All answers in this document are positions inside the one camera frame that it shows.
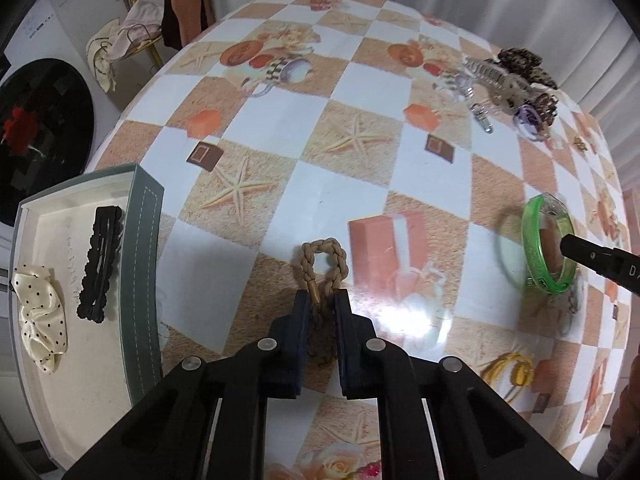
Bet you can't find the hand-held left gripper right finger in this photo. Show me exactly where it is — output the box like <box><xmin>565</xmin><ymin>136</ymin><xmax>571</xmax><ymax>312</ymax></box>
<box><xmin>332</xmin><ymin>289</ymin><xmax>583</xmax><ymax>480</ymax></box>

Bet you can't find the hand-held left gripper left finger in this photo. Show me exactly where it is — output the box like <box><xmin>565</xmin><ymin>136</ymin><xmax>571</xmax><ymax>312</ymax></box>
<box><xmin>62</xmin><ymin>289</ymin><xmax>313</xmax><ymax>480</ymax></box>

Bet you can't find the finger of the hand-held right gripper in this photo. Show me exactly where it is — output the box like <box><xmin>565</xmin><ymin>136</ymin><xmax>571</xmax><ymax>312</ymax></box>
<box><xmin>560</xmin><ymin>234</ymin><xmax>623</xmax><ymax>281</ymax></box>

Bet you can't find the green plastic bangle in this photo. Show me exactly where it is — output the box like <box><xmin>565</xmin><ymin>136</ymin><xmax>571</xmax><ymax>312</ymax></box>
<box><xmin>521</xmin><ymin>193</ymin><xmax>581</xmax><ymax>295</ymax></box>

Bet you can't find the brown braided hair tie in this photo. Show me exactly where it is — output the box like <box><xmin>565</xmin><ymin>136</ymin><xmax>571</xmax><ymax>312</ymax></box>
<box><xmin>301</xmin><ymin>238</ymin><xmax>348</xmax><ymax>366</ymax></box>

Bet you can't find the yellow beaded hair tie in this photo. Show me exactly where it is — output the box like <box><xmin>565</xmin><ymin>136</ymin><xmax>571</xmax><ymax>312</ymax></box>
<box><xmin>480</xmin><ymin>351</ymin><xmax>536</xmax><ymax>403</ymax></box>

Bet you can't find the black scalloped snap clip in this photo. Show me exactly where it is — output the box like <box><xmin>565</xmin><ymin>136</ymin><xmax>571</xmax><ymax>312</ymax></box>
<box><xmin>76</xmin><ymin>205</ymin><xmax>124</xmax><ymax>322</ymax></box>

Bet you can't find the grey shallow tray box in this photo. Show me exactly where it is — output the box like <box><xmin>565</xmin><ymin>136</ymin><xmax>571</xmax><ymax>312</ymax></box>
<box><xmin>9</xmin><ymin>162</ymin><xmax>165</xmax><ymax>471</ymax></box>

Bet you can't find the cream polka dot scrunchie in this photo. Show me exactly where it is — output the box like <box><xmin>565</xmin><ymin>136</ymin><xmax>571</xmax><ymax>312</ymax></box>
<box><xmin>11</xmin><ymin>265</ymin><xmax>68</xmax><ymax>375</ymax></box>

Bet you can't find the brown tortoiseshell hair clip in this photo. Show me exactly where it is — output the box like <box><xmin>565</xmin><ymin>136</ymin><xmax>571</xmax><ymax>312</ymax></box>
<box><xmin>532</xmin><ymin>91</ymin><xmax>561</xmax><ymax>126</ymax></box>

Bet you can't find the clear large claw clip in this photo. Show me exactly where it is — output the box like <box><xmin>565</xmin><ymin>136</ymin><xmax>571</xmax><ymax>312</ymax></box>
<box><xmin>462</xmin><ymin>57</ymin><xmax>538</xmax><ymax>111</ymax></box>

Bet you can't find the leopard print hair claw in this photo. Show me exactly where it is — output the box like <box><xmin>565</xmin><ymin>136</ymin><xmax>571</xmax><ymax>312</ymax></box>
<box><xmin>495</xmin><ymin>47</ymin><xmax>560</xmax><ymax>91</ymax></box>

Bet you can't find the white washing machine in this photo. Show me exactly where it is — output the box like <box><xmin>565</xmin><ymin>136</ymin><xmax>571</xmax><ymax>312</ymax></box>
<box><xmin>0</xmin><ymin>0</ymin><xmax>121</xmax><ymax>281</ymax></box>

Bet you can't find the cream cloth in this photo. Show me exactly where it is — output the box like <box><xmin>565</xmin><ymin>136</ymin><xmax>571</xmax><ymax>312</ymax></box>
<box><xmin>86</xmin><ymin>19</ymin><xmax>123</xmax><ymax>93</ymax></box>

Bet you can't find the pink cloth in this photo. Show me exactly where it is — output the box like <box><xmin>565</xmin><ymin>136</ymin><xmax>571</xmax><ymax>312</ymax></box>
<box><xmin>117</xmin><ymin>2</ymin><xmax>166</xmax><ymax>46</ymax></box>

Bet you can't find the purple spiral hair tie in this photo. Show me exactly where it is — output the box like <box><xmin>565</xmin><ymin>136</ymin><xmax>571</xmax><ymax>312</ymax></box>
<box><xmin>512</xmin><ymin>102</ymin><xmax>551</xmax><ymax>138</ymax></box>

